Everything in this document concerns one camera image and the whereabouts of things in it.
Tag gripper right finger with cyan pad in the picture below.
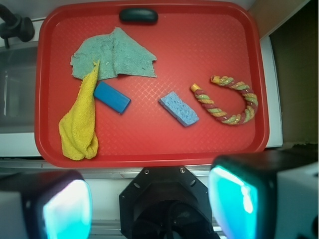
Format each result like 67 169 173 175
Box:
208 150 319 239

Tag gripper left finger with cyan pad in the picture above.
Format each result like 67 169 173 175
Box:
0 170 93 239

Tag yellow cloth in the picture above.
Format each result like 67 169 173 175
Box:
58 61 100 161

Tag light blue sponge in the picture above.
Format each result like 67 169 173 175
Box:
159 91 199 127

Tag blue rectangular block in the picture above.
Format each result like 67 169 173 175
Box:
94 82 131 114

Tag red plastic tray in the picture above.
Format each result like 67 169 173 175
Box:
35 0 269 168

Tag metal sink basin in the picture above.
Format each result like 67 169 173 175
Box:
0 42 38 133

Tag teal green cloth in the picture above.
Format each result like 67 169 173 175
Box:
70 27 157 81

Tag dark green oval case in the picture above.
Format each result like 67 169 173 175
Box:
119 8 159 24

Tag multicolored twisted rope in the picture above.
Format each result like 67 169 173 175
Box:
190 75 259 126

